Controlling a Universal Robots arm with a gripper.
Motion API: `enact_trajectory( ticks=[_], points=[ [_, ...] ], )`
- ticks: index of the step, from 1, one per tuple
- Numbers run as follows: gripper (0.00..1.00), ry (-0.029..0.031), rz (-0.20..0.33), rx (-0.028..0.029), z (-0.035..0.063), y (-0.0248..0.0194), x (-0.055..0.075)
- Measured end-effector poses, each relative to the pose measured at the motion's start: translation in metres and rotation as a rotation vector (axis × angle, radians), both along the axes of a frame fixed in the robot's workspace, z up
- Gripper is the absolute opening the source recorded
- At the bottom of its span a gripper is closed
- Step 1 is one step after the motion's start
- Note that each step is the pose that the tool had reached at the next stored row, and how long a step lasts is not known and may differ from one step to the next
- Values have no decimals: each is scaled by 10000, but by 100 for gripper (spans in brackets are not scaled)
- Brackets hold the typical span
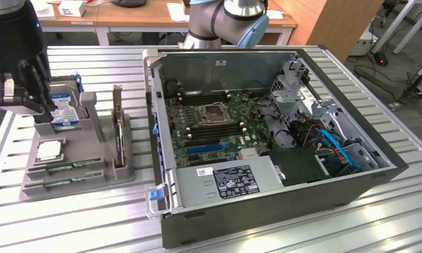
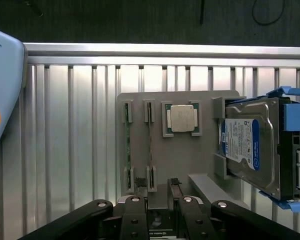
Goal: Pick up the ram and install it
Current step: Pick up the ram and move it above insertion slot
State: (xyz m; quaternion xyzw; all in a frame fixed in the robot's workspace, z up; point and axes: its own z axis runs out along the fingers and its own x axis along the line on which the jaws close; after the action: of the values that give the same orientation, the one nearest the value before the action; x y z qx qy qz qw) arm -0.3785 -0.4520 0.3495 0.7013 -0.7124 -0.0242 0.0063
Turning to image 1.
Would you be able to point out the black plastic air shroud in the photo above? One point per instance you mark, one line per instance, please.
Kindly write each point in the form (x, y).
(296, 166)

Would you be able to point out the metal CPU socket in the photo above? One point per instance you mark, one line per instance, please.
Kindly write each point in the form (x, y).
(213, 113)

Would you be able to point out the white floor device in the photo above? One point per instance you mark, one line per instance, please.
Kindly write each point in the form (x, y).
(363, 46)

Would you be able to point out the grey power supply unit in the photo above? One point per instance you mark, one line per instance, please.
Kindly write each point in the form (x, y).
(197, 189)

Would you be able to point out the black wheeled stand base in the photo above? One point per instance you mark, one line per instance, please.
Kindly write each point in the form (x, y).
(417, 89)

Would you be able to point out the long black expansion slot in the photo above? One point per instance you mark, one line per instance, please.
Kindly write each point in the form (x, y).
(201, 143)

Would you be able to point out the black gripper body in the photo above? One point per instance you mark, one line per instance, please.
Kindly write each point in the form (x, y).
(18, 37)

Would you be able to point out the silver CPU chip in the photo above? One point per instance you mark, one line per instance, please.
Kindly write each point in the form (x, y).
(50, 150)

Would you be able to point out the small white labelled box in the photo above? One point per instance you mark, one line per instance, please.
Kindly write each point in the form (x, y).
(73, 9)

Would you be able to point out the open black PC case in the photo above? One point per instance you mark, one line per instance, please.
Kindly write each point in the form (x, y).
(268, 210)

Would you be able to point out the hard disk with blue rails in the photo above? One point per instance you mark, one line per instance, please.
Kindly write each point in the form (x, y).
(69, 110)

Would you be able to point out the blue case release latch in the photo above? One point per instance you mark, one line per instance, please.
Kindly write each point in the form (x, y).
(155, 196)

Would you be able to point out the white paper sheet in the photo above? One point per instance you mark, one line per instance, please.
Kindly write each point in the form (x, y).
(278, 15)

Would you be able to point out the grey metal disk bay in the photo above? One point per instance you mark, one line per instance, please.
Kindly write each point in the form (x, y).
(359, 155)

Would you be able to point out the wooden office desk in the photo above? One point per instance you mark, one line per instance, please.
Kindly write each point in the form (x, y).
(145, 15)
(74, 20)

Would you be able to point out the grey parts rack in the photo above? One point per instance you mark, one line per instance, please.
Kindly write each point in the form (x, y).
(81, 153)

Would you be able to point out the grey metal drive cage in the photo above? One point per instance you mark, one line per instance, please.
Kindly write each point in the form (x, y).
(289, 100)

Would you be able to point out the white box with round lid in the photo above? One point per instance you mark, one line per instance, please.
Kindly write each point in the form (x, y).
(47, 13)

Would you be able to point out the green motherboard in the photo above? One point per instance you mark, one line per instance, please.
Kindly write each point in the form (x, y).
(246, 116)

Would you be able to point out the green RAM stick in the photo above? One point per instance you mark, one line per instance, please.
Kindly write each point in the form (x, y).
(67, 181)
(70, 166)

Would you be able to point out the grey gripper side block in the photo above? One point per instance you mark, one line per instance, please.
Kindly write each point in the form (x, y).
(12, 102)

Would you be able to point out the wooden cabinet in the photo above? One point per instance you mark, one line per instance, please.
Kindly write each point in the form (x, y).
(337, 26)

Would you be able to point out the black RAM slot bank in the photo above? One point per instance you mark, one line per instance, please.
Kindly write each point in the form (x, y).
(204, 97)
(214, 131)

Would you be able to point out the black adapter with red light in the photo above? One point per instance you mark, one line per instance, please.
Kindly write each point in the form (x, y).
(381, 59)

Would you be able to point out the black rounded desk object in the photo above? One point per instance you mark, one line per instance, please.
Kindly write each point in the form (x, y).
(130, 3)

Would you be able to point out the white paper stack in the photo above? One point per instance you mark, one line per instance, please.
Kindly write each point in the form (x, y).
(178, 13)

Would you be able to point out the upright graphics card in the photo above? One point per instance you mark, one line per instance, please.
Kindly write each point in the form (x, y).
(119, 126)

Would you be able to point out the white metal table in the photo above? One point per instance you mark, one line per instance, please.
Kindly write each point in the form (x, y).
(415, 29)

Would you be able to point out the silver chipset heatsink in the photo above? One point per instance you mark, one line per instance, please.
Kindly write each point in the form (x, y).
(250, 153)

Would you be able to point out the blue expansion slot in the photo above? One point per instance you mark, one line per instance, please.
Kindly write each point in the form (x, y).
(204, 149)

